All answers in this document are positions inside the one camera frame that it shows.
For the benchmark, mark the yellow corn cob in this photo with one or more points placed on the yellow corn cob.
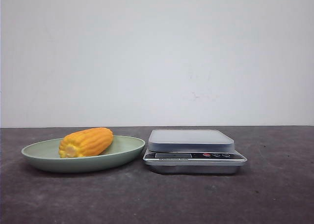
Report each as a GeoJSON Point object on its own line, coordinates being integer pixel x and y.
{"type": "Point", "coordinates": [85, 143]}

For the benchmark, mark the silver digital kitchen scale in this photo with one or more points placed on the silver digital kitchen scale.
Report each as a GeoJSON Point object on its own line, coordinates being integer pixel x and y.
{"type": "Point", "coordinates": [195, 151]}

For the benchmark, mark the light green plate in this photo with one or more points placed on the light green plate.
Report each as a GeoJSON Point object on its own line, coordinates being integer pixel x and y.
{"type": "Point", "coordinates": [44, 155]}

